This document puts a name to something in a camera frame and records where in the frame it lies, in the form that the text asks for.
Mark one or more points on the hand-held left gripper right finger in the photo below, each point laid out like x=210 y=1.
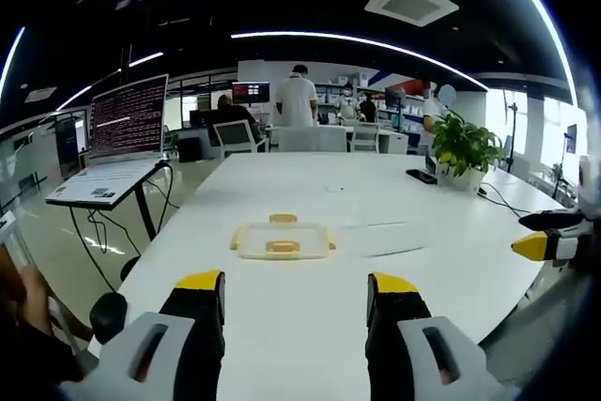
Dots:
x=422 y=359

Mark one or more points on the black tripod stand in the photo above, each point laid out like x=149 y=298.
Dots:
x=514 y=138

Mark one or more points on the person's own leg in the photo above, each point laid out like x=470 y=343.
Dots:
x=28 y=326

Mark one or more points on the dark standing screen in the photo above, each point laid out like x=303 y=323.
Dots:
x=70 y=145

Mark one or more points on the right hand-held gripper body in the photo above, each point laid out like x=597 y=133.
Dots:
x=591 y=194

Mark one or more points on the black round stool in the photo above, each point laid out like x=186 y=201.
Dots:
x=109 y=316

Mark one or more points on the white office chair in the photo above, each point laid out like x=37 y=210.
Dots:
x=365 y=135
x=235 y=135

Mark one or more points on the black laptop stand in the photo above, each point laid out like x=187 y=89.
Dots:
x=146 y=213

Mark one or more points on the red lit monitor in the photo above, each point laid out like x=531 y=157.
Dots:
x=251 y=92

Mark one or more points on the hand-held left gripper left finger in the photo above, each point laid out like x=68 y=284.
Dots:
x=155 y=354

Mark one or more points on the green potted plant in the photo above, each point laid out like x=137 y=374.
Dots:
x=462 y=147

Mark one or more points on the ceiling air conditioner vent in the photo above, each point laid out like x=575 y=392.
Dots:
x=411 y=1

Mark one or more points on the clear lid with yellow buckles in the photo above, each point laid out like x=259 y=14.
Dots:
x=282 y=247

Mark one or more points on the black smartphone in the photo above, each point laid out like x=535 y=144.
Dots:
x=421 y=176

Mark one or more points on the white open laptop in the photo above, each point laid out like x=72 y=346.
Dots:
x=127 y=124

